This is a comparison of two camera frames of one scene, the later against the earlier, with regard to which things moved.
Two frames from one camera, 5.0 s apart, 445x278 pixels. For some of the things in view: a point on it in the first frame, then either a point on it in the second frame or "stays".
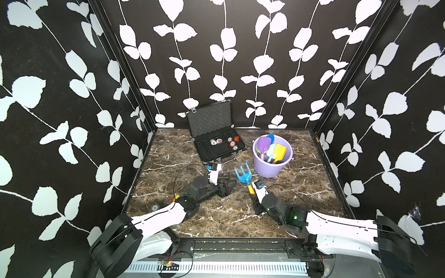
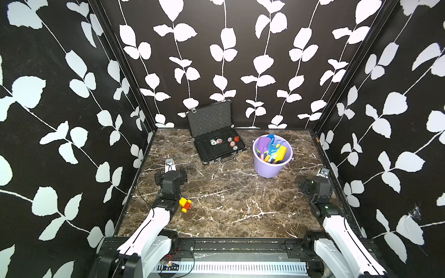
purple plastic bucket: x=272 y=153 stays
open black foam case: x=215 y=138 stays
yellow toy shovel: x=279 y=152 stays
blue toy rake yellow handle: x=245 y=177 -> x=272 y=148
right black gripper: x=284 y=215 -> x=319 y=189
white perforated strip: x=262 y=267 stays
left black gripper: x=224 y=191 -> x=159 y=178
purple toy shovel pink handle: x=264 y=145 stays
